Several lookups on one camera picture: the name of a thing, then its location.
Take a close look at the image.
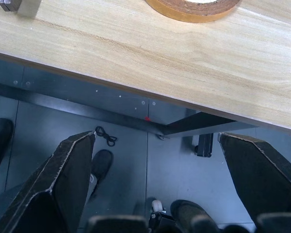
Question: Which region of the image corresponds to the black metal table frame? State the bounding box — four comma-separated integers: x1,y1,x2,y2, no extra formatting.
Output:
0,81,258,140

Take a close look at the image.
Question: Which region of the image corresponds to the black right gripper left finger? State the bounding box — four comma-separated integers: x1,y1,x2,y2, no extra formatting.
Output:
0,131,97,233

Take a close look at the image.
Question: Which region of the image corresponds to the grey metal object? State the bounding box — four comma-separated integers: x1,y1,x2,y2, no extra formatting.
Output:
16,0,42,18

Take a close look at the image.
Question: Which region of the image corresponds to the black cord loop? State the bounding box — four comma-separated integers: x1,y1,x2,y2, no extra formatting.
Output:
95,126,118,147

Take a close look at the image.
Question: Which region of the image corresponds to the black table leg foot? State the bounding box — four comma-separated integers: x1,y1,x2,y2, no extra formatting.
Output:
193,133,214,158

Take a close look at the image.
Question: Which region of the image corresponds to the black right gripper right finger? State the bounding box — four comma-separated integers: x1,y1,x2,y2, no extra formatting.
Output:
219,132,291,223

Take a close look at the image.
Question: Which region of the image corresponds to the white caster wheel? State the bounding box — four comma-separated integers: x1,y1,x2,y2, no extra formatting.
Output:
149,199,176,233

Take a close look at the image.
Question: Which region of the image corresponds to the dark olive rounded foot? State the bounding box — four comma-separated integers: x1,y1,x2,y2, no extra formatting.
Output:
170,199,219,233

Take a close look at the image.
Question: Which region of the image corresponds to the brown adhesive tape roll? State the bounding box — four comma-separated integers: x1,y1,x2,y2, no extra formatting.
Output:
145,0,242,24

